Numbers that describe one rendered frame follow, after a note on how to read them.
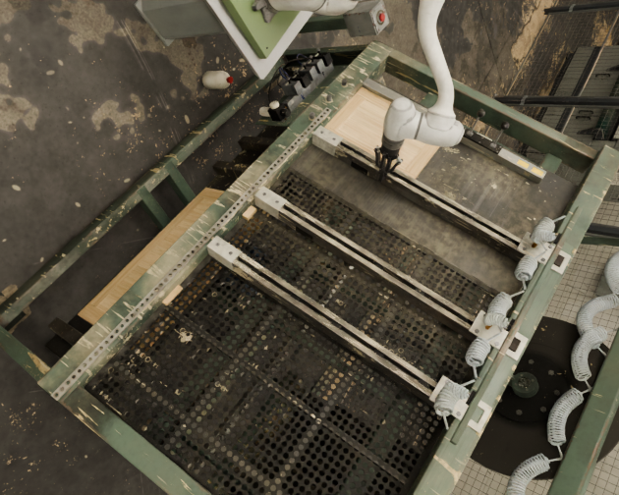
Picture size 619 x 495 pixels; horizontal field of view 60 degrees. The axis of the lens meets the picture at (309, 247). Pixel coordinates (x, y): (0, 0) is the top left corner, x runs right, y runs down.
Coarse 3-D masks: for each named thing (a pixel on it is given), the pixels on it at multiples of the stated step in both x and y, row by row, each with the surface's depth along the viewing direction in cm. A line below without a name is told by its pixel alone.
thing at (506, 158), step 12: (372, 84) 260; (384, 96) 258; (396, 96) 257; (420, 108) 254; (468, 144) 248; (492, 156) 245; (504, 156) 242; (516, 156) 242; (516, 168) 241; (528, 168) 239; (540, 180) 238
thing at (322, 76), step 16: (304, 64) 253; (320, 64) 256; (272, 80) 258; (288, 80) 248; (304, 80) 250; (320, 80) 262; (288, 96) 265; (304, 96) 256; (272, 112) 245; (288, 112) 243
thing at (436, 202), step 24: (336, 144) 236; (360, 168) 237; (408, 192) 229; (432, 192) 226; (456, 216) 221; (480, 216) 221; (480, 240) 223; (504, 240) 216; (528, 240) 212; (552, 240) 199
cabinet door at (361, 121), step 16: (368, 96) 259; (352, 112) 253; (368, 112) 254; (384, 112) 255; (336, 128) 248; (352, 128) 249; (368, 128) 249; (368, 144) 244; (416, 144) 246; (416, 160) 241; (416, 176) 237
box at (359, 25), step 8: (376, 0) 257; (360, 8) 258; (368, 8) 253; (376, 8) 252; (384, 8) 257; (344, 16) 260; (352, 16) 258; (360, 16) 255; (368, 16) 252; (352, 24) 261; (360, 24) 258; (368, 24) 255; (376, 24) 255; (384, 24) 259; (352, 32) 265; (360, 32) 262; (368, 32) 259; (376, 32) 257
